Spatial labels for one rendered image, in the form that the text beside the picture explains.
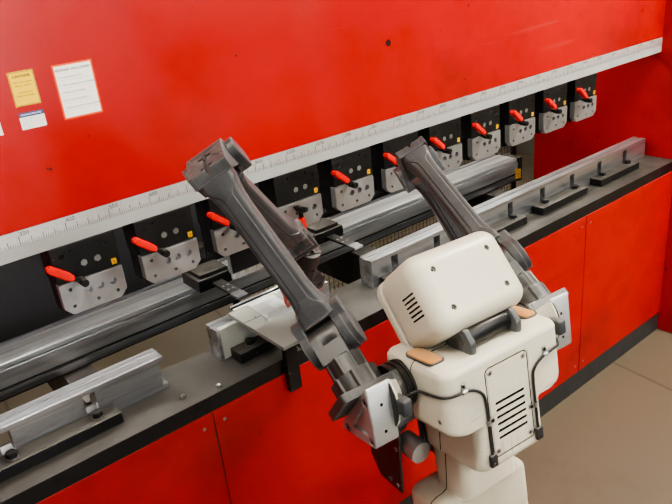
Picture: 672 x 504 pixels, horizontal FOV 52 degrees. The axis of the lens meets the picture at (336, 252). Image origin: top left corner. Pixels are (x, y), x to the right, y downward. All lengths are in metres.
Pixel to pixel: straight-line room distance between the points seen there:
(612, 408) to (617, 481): 0.44
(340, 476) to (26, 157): 1.33
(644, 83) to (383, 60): 1.67
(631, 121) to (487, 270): 2.35
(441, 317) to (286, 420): 0.94
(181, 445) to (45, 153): 0.78
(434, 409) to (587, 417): 1.97
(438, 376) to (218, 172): 0.50
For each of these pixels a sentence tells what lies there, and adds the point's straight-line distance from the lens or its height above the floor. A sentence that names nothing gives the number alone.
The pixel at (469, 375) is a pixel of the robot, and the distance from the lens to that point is 1.16.
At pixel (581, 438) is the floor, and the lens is 3.00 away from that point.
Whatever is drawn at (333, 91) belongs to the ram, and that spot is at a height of 1.52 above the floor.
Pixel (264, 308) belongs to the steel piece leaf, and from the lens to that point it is 1.89.
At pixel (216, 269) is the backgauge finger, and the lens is 2.09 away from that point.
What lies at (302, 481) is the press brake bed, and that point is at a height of 0.44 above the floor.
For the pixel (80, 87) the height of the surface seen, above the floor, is 1.66.
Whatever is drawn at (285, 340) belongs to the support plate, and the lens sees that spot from 1.73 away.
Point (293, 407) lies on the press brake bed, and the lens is 1.99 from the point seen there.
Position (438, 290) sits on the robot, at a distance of 1.15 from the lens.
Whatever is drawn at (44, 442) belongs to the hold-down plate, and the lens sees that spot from 1.77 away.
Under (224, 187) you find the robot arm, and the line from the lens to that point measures 1.18.
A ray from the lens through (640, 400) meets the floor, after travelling 3.26.
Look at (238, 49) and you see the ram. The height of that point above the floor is 1.68.
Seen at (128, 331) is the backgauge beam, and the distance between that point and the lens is 2.07.
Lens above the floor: 1.87
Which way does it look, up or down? 24 degrees down
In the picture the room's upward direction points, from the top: 6 degrees counter-clockwise
